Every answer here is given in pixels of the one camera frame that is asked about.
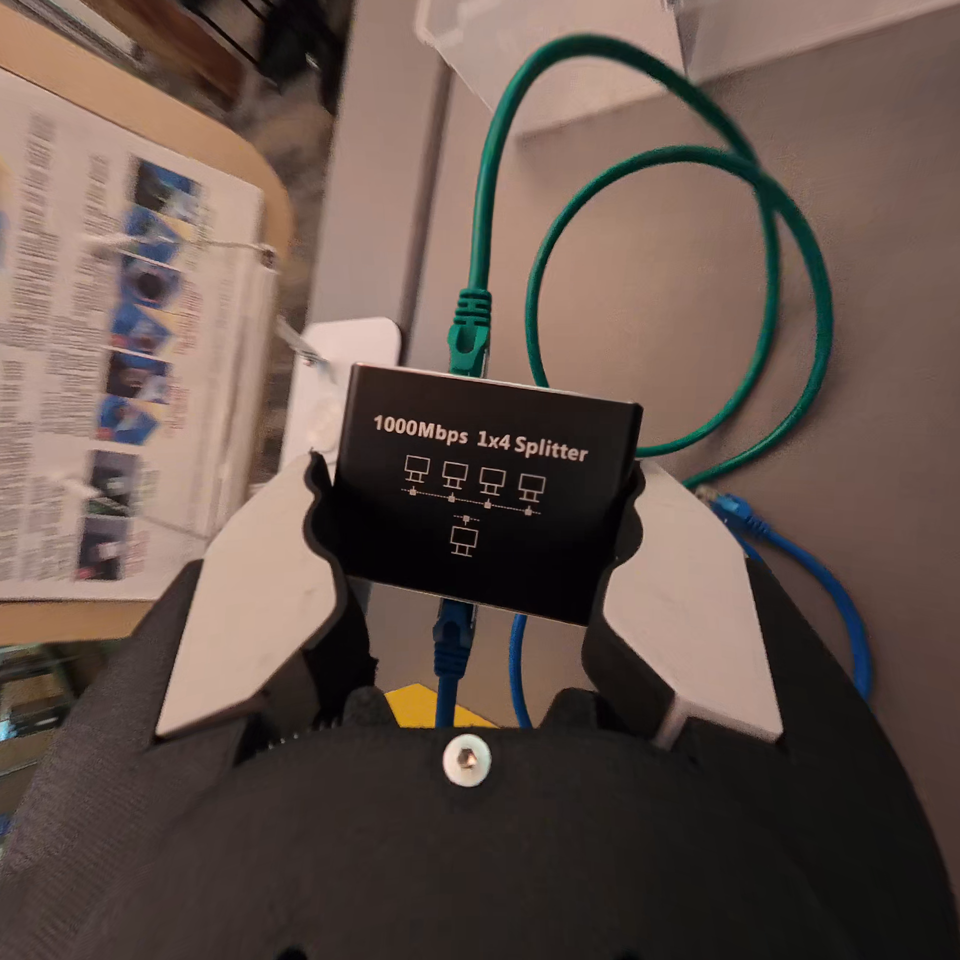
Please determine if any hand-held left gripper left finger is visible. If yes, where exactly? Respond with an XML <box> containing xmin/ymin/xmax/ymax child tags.
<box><xmin>153</xmin><ymin>450</ymin><xmax>380</xmax><ymax>745</ymax></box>

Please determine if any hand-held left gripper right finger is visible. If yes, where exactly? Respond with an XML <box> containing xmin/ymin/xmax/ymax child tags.
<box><xmin>581</xmin><ymin>459</ymin><xmax>786</xmax><ymax>751</ymax></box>

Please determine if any black ethernet hub box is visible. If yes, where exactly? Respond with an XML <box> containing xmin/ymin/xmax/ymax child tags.
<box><xmin>333</xmin><ymin>362</ymin><xmax>645</xmax><ymax>627</ymax></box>

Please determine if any blue ethernet cable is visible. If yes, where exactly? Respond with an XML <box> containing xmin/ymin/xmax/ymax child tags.
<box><xmin>431</xmin><ymin>487</ymin><xmax>875</xmax><ymax>732</ymax></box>

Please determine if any green ethernet cable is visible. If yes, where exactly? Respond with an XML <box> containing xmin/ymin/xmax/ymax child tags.
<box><xmin>447</xmin><ymin>36</ymin><xmax>835</xmax><ymax>489</ymax></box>

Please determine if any yellow divided plastic bin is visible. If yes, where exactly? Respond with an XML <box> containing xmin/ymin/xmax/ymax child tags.
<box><xmin>384</xmin><ymin>682</ymin><xmax>496</xmax><ymax>730</ymax></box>

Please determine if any instruction sign with white base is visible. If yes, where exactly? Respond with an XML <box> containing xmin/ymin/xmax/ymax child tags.
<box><xmin>0</xmin><ymin>22</ymin><xmax>402</xmax><ymax>646</ymax></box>

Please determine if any clear plastic bin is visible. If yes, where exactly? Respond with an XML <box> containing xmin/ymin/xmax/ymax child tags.
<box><xmin>414</xmin><ymin>0</ymin><xmax>960</xmax><ymax>140</ymax></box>

